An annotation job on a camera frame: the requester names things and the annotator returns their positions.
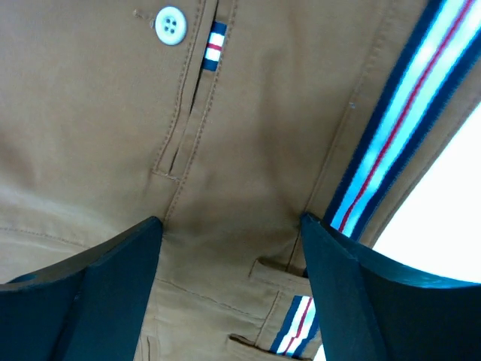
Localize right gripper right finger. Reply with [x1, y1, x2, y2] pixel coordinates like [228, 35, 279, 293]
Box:
[301, 214, 480, 360]

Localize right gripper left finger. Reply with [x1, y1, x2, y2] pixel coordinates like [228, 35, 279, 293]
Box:
[1, 217, 162, 360]

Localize brown trousers with striped trim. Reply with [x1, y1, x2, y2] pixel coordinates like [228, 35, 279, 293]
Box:
[1, 1, 480, 360]

